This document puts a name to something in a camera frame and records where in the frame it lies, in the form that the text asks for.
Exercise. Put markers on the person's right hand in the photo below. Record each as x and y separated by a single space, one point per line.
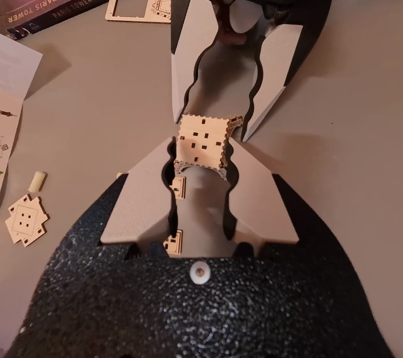
231 38

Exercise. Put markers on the wooden tower base model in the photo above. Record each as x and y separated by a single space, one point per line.
201 144

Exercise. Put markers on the small pale wax stick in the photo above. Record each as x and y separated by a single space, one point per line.
37 181

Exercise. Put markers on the paper instruction sheet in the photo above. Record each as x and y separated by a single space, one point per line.
15 74

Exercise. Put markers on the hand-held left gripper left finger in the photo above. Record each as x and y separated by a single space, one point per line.
135 207

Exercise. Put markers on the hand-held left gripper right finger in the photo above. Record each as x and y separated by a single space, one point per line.
267 207

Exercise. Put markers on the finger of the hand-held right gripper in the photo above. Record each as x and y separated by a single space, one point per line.
189 33
277 59

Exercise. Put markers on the wooden four-square connector frame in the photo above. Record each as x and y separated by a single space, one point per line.
178 188

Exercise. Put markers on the wooden cross-shaped plate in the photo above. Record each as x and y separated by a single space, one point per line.
37 216

